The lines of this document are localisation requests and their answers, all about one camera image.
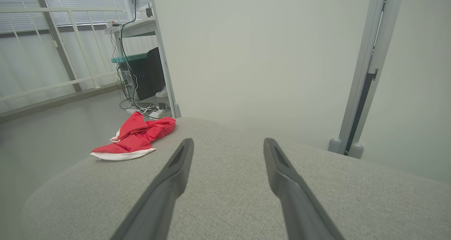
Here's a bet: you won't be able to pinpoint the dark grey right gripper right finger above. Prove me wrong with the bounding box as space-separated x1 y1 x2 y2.
263 137 345 240

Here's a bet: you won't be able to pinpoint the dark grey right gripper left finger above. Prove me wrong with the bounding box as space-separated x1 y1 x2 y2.
110 138 194 240

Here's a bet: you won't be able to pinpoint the red shorts with white trim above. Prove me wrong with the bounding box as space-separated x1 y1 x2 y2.
90 111 177 161

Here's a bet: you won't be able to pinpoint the white power strip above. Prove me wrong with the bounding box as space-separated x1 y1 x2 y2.
125 106 172 120

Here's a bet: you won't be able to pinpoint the black computer tower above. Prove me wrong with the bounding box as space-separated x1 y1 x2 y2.
120 47 166 101

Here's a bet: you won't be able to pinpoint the teal tray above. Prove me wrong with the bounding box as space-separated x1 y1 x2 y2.
111 53 148 64

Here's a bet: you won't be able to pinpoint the white desk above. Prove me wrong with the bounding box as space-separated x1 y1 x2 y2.
104 17 157 57

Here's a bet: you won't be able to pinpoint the white window blind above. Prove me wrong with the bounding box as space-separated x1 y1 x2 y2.
0 0 48 34
40 0 129 26

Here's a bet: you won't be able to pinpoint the white metal railing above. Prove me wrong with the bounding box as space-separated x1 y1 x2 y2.
0 7 128 104

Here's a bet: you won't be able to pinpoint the grey window frame column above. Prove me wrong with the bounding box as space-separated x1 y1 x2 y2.
33 0 82 93

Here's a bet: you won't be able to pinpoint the black hanging cable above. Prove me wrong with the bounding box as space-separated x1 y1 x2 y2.
118 0 140 103

